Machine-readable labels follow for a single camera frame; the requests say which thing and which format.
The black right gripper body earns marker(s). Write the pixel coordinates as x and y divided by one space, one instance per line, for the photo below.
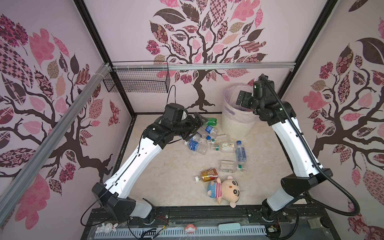
246 101

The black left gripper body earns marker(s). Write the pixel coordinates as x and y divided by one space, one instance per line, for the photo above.
185 127

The white bin pink liner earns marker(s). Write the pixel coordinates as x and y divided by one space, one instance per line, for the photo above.
237 122

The Pocari Sweat blue bottle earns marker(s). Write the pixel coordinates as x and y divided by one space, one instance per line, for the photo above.
210 130

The red yellow label tea bottle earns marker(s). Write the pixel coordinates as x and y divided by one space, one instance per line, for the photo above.
207 176

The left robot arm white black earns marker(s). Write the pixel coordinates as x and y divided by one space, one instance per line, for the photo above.
113 194

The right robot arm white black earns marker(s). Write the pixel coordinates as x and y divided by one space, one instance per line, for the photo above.
307 170

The green bottle at back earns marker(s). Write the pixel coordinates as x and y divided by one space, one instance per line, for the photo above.
212 122

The clear bottle green band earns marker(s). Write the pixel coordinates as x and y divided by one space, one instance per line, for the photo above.
221 138

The clear bottle white label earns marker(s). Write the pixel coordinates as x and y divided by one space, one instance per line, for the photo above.
225 147

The upright blue label water bottle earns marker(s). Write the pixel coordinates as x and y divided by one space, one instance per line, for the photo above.
241 155

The clear bottle green cap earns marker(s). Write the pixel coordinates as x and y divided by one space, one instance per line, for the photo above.
231 166

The cartoon boy plush doll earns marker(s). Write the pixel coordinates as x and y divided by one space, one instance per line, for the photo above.
227 190

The red white small figurine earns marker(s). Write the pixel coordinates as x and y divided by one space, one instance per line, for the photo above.
190 229

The teal eraser block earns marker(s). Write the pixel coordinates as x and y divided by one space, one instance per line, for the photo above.
229 227

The white bunny figurine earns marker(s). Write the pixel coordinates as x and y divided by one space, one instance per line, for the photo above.
107 228

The black wire basket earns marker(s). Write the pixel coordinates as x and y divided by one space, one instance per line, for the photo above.
138 77

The aluminium rail back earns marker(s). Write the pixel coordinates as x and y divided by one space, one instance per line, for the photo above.
222 66

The aluminium rail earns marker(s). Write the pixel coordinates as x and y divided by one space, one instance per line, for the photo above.
222 66
23 180

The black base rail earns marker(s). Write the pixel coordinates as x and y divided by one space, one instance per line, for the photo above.
298 222

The white cable duct strip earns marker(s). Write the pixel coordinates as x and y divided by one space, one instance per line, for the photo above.
179 233

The aluminium rail left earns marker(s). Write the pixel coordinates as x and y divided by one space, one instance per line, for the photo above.
23 180

